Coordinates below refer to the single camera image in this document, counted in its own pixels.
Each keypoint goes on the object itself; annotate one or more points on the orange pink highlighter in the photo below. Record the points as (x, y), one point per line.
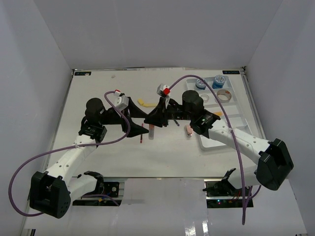
(217, 113)

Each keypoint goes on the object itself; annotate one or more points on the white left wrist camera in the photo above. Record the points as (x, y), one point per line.
(121, 102)

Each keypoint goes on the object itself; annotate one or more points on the white compartment tray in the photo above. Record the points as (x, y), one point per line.
(232, 108)

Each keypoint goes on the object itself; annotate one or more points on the clear tape roll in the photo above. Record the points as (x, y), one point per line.
(205, 97)

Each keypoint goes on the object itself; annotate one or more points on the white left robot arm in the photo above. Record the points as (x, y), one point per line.
(54, 190)

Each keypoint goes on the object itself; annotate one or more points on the yellow eraser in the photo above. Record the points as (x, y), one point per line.
(141, 102)

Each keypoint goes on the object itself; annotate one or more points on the red pen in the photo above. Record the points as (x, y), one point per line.
(141, 136)

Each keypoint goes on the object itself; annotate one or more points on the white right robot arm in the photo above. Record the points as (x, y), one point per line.
(272, 161)

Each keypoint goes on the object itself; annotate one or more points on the right black table label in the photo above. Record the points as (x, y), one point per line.
(231, 72)

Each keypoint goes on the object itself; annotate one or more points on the blue tape roll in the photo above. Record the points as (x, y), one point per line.
(200, 84)
(218, 82)

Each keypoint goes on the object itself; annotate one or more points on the yellow white highlighter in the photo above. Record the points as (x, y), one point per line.
(149, 105)

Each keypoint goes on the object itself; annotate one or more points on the black table label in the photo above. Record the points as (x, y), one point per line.
(82, 73)
(231, 72)

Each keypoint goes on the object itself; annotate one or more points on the left black table label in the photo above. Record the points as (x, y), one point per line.
(82, 73)

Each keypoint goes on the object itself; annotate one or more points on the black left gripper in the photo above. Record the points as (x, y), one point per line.
(134, 111)

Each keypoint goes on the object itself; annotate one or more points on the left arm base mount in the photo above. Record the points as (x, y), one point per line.
(107, 192)

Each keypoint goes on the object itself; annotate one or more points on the brown packing tape roll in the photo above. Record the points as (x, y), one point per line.
(224, 96)

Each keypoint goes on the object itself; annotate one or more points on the pink white eraser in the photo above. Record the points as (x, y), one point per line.
(188, 130)

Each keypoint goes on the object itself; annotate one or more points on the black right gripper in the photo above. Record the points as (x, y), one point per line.
(157, 117)

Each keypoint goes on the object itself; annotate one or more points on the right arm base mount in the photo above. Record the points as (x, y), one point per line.
(221, 194)

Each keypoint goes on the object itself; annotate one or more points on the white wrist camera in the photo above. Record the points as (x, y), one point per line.
(121, 102)
(163, 90)

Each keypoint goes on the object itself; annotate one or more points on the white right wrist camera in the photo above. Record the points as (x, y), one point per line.
(163, 90)

